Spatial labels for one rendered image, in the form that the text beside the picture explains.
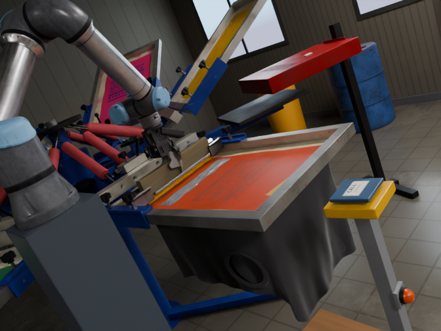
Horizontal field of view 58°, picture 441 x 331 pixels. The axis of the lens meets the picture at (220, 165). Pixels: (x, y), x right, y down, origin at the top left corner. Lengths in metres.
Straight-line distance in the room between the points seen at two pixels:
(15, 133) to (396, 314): 1.03
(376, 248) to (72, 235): 0.72
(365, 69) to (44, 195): 3.51
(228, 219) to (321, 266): 0.47
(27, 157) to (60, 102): 4.37
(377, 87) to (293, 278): 3.11
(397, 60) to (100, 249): 4.03
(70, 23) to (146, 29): 4.93
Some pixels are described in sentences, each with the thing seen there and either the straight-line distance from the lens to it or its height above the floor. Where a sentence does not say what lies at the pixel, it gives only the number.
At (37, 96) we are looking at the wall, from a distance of 5.24.
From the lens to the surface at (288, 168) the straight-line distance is 1.30.
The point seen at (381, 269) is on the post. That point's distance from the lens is 1.11.
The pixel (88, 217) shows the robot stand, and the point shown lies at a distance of 0.97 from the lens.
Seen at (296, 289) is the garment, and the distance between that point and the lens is 1.29.
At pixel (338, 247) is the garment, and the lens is 1.53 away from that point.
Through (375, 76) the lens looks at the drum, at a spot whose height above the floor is 0.50.
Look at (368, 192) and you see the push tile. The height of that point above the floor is 0.97.
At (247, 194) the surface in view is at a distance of 1.22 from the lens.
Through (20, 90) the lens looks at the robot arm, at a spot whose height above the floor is 1.48.
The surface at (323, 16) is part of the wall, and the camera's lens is 4.86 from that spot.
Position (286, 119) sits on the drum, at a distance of 4.67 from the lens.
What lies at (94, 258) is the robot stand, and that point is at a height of 1.07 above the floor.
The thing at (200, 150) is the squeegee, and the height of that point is 1.03.
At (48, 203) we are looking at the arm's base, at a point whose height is 1.23.
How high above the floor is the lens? 1.42
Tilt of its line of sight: 17 degrees down
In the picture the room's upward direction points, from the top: 23 degrees counter-clockwise
